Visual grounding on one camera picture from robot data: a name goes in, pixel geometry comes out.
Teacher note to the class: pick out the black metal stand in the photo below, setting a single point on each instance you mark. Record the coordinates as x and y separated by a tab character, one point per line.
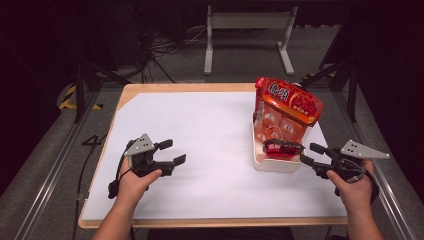
88	80
343	76

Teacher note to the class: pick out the yellow black floor tape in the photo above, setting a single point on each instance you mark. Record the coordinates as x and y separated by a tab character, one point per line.
71	98

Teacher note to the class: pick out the white table mat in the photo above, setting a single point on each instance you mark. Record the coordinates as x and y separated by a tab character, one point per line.
206	150

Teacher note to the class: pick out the person's right hand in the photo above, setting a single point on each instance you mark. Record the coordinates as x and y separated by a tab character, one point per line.
353	190

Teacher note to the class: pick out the white metal stand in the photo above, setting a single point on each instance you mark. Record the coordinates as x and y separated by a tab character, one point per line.
248	23

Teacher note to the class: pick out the large orange clear seasoning packet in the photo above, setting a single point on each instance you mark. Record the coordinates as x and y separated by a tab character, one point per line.
286	106

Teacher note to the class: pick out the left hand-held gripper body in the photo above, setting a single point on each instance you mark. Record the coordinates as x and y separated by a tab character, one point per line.
145	155

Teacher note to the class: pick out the red white-lettered packet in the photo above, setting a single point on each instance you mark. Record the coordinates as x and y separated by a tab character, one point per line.
281	150

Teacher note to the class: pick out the cream plastic basket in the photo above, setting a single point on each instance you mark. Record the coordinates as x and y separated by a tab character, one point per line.
276	165

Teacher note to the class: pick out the person's left hand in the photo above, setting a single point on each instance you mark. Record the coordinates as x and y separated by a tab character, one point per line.
135	183

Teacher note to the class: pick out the aluminium floor rail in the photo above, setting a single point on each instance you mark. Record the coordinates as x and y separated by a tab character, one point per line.
376	160
56	166

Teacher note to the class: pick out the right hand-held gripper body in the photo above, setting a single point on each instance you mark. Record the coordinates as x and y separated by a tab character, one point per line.
353	160

